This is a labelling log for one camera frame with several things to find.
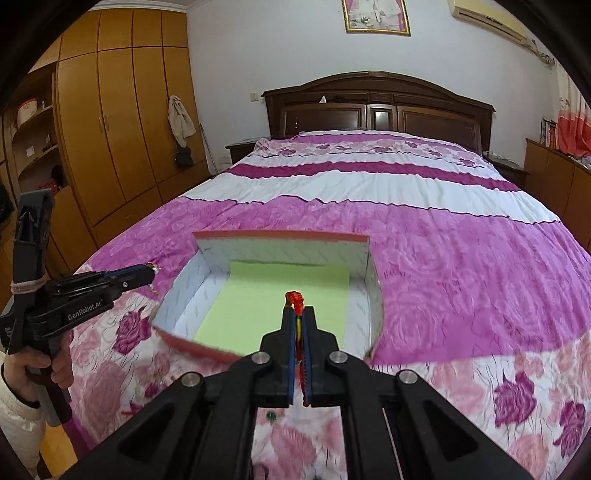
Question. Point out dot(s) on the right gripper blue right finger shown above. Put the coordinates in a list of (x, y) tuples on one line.
[(320, 387)]

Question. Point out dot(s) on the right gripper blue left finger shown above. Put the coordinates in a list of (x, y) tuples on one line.
[(276, 388)]

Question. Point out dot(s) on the gold pearl earrings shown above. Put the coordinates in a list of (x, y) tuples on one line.
[(153, 272)]

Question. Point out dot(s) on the white sleeve forearm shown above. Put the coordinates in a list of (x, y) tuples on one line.
[(22, 421)]

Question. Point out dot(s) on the person's left hand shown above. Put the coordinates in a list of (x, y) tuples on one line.
[(37, 368)]

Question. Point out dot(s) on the light green paper sheet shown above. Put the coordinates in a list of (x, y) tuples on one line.
[(251, 303)]

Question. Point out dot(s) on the red cardboard shoebox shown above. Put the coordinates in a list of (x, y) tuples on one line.
[(194, 290)]

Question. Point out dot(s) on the pink floral bedspread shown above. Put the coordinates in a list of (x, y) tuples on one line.
[(416, 253)]

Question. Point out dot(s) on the orange wooden wardrobe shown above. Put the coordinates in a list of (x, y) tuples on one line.
[(90, 123)]

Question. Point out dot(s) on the black hanging bag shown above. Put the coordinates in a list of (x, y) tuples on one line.
[(183, 157)]

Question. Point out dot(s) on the left dark wooden nightstand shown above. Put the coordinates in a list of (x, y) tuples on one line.
[(239, 150)]

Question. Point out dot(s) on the dark wooden nightstand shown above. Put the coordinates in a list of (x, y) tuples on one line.
[(239, 150), (511, 171)]

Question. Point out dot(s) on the white hanging garment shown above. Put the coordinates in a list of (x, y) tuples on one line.
[(180, 122)]

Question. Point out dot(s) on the dark wooden headboard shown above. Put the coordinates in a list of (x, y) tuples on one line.
[(383, 101)]

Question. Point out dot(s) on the right dark wooden nightstand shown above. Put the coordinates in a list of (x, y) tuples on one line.
[(511, 171)]

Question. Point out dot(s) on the wooden low cabinet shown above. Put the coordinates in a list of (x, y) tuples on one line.
[(562, 185)]

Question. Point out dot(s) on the books on cabinet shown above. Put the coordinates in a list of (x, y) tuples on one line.
[(548, 135)]

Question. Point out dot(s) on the red white curtain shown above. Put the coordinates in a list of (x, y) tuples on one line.
[(573, 125)]

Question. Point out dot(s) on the white air conditioner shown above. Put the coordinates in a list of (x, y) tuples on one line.
[(490, 15)]

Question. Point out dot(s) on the framed wall picture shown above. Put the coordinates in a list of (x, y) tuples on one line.
[(376, 16)]

